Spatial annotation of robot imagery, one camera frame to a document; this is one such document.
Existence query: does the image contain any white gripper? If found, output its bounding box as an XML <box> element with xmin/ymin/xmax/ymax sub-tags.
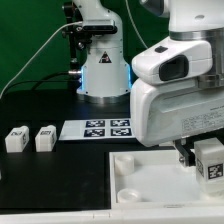
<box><xmin>130</xmin><ymin>79</ymin><xmax>224</xmax><ymax>167</ymax></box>

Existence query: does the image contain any white square tabletop part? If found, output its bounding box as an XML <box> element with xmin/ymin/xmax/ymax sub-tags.
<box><xmin>109</xmin><ymin>150</ymin><xmax>224</xmax><ymax>209</ymax></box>

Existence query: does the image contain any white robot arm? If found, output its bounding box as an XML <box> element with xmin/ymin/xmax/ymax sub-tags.
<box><xmin>64</xmin><ymin>0</ymin><xmax>224</xmax><ymax>146</ymax></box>

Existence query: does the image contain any white sheet with markers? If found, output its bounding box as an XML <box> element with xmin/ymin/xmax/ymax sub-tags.
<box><xmin>59</xmin><ymin>118</ymin><xmax>134</xmax><ymax>141</ymax></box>

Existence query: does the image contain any black clamp stand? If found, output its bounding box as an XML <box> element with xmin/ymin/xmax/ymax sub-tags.
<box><xmin>62</xmin><ymin>1</ymin><xmax>83</xmax><ymax>92</ymax></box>

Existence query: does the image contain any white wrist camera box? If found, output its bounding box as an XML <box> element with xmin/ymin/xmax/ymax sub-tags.
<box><xmin>132</xmin><ymin>37</ymin><xmax>213</xmax><ymax>85</ymax></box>

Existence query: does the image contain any white front rail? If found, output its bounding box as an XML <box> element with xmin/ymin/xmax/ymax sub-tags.
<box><xmin>0</xmin><ymin>206</ymin><xmax>224</xmax><ymax>224</ymax></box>

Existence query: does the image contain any black cable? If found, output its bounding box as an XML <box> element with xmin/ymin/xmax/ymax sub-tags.
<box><xmin>0</xmin><ymin>71</ymin><xmax>82</xmax><ymax>100</ymax></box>

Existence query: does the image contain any white cable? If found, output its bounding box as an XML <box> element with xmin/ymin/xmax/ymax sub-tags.
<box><xmin>0</xmin><ymin>0</ymin><xmax>149</xmax><ymax>100</ymax></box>

